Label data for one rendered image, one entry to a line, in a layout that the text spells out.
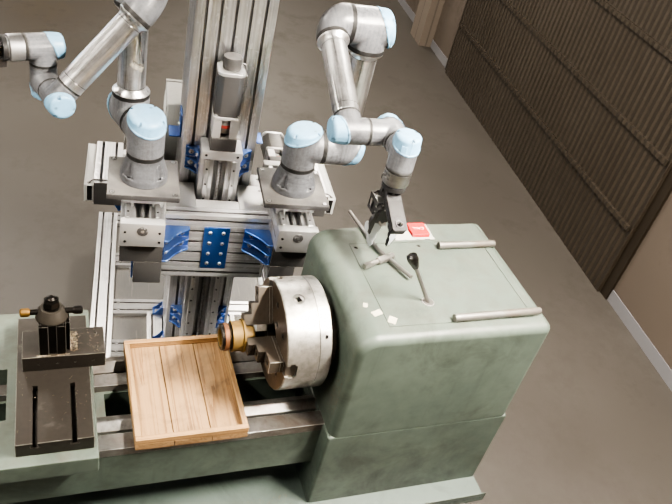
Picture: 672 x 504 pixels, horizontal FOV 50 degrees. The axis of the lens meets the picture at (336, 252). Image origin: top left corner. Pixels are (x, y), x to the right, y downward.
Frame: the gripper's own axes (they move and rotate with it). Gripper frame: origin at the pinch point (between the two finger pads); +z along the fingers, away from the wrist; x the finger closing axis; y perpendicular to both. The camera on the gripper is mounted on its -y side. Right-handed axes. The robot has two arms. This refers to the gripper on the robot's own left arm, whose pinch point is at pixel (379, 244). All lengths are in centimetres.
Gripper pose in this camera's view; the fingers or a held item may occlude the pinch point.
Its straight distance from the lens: 209.6
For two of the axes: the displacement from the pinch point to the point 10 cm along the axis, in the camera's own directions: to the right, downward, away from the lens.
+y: -3.0, -6.3, 7.1
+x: -9.3, 0.3, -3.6
